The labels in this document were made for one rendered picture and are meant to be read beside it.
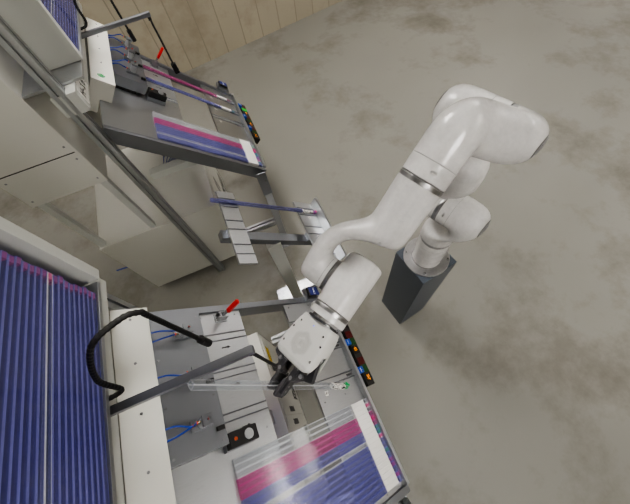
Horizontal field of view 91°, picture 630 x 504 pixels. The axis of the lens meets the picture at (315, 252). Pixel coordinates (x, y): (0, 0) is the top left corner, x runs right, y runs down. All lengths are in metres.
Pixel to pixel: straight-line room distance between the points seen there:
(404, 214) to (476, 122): 0.18
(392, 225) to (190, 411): 0.61
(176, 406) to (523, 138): 0.90
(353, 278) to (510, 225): 1.96
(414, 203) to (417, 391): 1.51
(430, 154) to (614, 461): 1.98
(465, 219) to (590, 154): 2.22
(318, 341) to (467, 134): 0.45
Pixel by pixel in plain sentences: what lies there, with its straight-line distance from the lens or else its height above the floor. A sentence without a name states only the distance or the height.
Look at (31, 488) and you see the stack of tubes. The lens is 0.57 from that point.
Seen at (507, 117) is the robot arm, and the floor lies 1.53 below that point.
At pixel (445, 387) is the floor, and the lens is 2.01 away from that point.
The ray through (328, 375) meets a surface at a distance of 1.14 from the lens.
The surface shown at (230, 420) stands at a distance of 0.94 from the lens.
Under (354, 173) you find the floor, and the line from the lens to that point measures 2.56.
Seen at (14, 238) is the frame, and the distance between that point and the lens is 0.67.
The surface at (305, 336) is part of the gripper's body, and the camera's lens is 0.65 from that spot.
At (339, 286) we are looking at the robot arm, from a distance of 0.64.
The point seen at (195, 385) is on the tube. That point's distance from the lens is 0.54.
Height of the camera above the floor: 1.93
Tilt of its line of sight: 63 degrees down
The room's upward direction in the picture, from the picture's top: 13 degrees counter-clockwise
